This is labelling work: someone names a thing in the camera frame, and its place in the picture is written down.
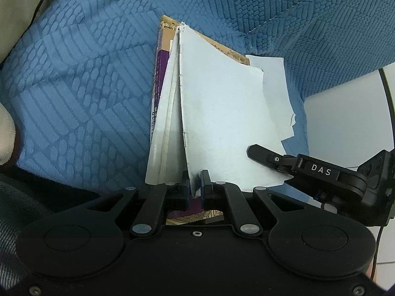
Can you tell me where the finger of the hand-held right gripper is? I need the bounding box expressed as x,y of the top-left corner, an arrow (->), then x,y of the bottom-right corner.
247,144 -> 297,174

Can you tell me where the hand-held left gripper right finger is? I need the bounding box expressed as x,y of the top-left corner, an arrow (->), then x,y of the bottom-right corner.
200,169 -> 306,238

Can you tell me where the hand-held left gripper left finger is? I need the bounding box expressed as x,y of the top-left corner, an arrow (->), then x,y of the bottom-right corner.
86,169 -> 190,238

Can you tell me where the white paper booklet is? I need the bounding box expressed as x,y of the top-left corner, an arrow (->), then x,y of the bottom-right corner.
245,55 -> 297,144
178,21 -> 293,198

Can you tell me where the purple book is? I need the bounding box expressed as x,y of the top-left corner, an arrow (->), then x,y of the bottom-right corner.
153,48 -> 204,219

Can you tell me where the brown map-print book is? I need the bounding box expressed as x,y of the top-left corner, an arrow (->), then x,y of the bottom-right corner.
150,15 -> 251,226

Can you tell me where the blue textured seat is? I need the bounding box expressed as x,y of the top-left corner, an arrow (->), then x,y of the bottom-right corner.
0,0 -> 257,192
244,0 -> 395,158

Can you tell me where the person's left leg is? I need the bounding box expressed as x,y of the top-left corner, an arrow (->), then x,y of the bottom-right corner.
0,165 -> 99,287

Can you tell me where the black cable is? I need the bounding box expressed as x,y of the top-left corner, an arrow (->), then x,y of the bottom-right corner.
372,219 -> 386,284

